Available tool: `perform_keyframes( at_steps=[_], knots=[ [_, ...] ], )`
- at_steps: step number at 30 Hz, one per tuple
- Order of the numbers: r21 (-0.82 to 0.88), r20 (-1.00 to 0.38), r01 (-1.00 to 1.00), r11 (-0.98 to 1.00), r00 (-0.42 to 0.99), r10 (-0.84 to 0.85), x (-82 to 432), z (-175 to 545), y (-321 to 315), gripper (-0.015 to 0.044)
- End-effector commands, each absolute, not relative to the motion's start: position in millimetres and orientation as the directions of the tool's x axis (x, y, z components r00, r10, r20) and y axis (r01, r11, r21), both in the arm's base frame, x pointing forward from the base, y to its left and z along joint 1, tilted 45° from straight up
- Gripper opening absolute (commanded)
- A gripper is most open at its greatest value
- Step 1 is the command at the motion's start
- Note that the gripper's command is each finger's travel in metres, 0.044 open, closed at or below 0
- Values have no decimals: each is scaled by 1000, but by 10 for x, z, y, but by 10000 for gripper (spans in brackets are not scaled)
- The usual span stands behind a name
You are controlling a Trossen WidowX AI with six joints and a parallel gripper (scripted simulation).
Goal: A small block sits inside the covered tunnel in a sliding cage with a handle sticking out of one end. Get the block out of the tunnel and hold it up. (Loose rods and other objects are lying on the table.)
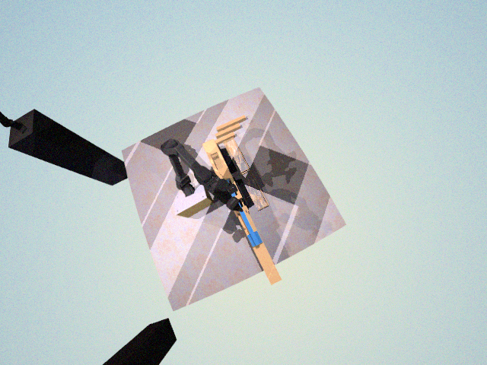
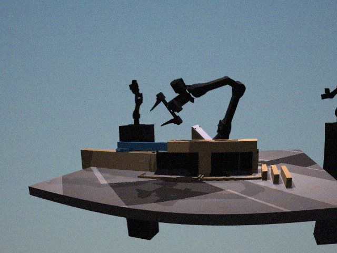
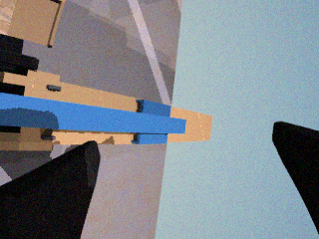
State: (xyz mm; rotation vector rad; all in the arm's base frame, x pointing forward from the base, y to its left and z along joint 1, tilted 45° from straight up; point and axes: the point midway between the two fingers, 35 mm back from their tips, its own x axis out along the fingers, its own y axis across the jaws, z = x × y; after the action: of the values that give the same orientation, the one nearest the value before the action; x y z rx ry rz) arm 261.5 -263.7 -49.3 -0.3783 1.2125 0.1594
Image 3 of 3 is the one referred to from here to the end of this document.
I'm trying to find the blue bar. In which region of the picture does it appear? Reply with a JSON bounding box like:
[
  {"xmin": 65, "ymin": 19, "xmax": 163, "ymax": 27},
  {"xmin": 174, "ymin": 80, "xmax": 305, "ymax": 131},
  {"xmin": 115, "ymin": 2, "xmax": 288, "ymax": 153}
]
[{"xmin": 0, "ymin": 92, "xmax": 186, "ymax": 144}]

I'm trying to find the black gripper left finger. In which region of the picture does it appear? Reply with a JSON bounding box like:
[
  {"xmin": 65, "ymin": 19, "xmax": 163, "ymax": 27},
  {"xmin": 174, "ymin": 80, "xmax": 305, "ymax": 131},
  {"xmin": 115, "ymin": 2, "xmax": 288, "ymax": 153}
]
[{"xmin": 0, "ymin": 140, "xmax": 101, "ymax": 239}]

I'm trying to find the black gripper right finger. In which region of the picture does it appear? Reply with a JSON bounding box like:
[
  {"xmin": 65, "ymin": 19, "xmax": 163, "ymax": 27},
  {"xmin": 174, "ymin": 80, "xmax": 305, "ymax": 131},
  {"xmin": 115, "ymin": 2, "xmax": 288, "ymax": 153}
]
[{"xmin": 272, "ymin": 120, "xmax": 319, "ymax": 234}]

